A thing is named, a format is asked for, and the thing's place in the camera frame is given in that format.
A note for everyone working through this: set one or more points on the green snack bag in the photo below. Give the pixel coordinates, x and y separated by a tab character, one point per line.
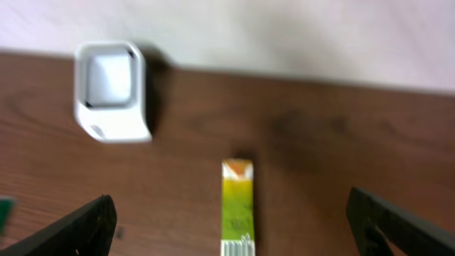
6	206

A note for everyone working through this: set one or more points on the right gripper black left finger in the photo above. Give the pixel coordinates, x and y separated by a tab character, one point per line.
89	230

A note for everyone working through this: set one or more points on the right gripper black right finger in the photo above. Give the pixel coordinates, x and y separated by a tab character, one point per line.
375	222

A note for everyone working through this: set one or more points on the white barcode scanner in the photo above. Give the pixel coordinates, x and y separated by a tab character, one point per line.
110	92

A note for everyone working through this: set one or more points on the green yellow juice carton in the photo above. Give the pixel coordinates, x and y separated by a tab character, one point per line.
237	217

